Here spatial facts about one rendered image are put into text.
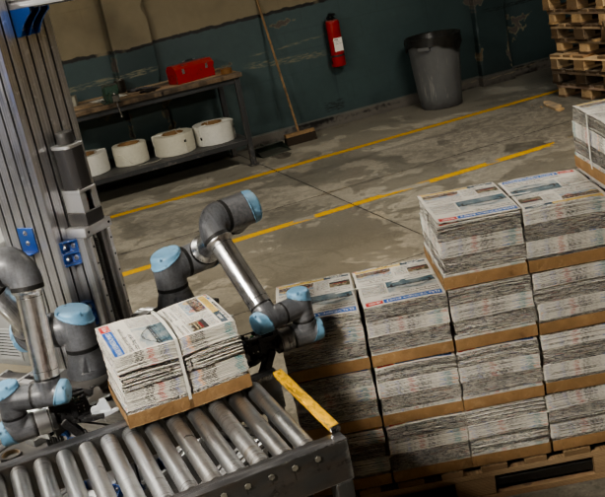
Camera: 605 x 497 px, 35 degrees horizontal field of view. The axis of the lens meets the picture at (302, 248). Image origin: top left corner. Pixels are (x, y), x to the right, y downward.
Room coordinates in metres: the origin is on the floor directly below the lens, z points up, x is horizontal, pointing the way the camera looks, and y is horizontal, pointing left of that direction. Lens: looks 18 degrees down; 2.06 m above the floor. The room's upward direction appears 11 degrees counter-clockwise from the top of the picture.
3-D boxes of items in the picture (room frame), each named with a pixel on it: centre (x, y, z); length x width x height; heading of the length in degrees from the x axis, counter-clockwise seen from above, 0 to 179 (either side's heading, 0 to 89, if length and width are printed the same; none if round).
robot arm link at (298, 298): (2.89, 0.06, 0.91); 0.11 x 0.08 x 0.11; 124
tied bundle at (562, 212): (3.15, -0.88, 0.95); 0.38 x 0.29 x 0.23; 178
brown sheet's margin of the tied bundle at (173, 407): (2.63, 0.56, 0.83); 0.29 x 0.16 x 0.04; 19
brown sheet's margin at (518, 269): (3.16, -0.58, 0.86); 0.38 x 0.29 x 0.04; 0
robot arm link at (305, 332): (2.90, 0.04, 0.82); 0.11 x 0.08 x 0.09; 109
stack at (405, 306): (3.16, -0.45, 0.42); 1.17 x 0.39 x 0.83; 89
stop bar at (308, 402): (2.45, 0.08, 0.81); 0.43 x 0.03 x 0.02; 19
